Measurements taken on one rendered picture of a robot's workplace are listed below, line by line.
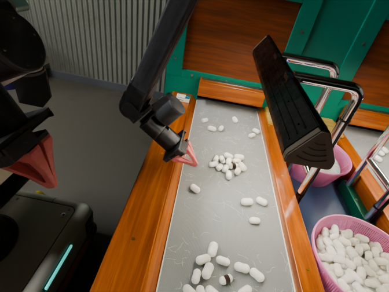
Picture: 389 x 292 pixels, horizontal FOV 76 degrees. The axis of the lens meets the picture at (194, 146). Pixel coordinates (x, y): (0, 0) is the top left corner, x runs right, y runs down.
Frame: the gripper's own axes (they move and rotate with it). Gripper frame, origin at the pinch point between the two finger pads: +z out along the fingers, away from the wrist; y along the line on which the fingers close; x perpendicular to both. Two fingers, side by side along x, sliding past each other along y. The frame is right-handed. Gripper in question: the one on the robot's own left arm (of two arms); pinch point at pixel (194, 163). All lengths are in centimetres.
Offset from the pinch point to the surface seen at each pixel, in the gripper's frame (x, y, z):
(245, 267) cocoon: -6.2, -27.7, 14.0
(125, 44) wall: 72, 193, -50
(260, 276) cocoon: -8.0, -29.1, 16.5
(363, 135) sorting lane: -45, 49, 64
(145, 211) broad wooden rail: 8.8, -18.3, -6.0
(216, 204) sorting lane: -0.7, -9.7, 9.7
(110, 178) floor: 94, 63, 7
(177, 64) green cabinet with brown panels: 1, 53, -18
